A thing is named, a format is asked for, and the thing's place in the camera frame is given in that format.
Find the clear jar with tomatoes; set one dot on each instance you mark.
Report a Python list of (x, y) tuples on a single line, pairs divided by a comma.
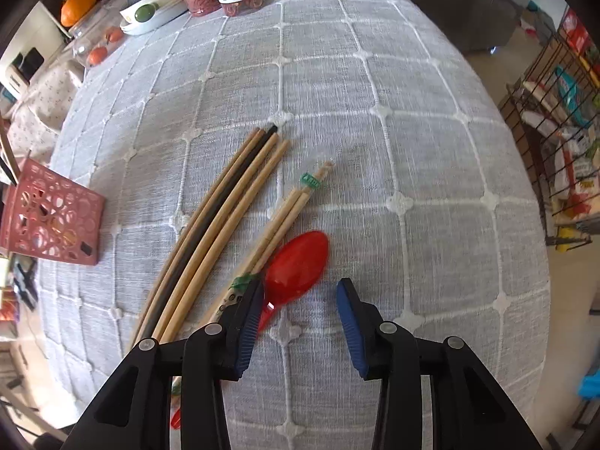
[(98, 33)]

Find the white bowl with plate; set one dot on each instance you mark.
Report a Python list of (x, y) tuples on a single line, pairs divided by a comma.
[(168, 10)]

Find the black chopstick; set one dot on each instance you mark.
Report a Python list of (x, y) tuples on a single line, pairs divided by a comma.
[(194, 238)]

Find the brown wooden chopstick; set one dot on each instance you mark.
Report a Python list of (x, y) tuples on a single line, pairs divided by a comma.
[(255, 135)]

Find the red plastic spoon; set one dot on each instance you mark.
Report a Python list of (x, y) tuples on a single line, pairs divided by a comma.
[(289, 273)]

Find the grey checked tablecloth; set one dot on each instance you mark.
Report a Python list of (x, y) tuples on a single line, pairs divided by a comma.
[(428, 208)]

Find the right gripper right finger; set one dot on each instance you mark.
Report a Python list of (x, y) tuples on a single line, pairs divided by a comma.
[(470, 410)]

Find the tan wooden chopstick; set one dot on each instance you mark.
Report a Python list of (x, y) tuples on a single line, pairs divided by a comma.
[(210, 248)]

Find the disposable chopsticks pair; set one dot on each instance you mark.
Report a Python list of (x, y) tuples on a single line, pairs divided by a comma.
[(269, 239)]

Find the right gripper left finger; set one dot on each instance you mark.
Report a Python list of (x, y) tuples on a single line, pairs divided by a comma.
[(132, 409)]

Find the black wire rack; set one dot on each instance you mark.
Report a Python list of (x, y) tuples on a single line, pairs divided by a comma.
[(552, 110)]

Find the floral cloth cover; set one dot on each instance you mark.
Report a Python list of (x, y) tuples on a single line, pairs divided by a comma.
[(36, 121)]

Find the orange pumpkin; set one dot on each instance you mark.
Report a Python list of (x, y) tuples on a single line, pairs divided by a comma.
[(72, 11)]

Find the pink perforated utensil basket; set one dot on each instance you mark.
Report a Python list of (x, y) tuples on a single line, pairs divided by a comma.
[(47, 216)]

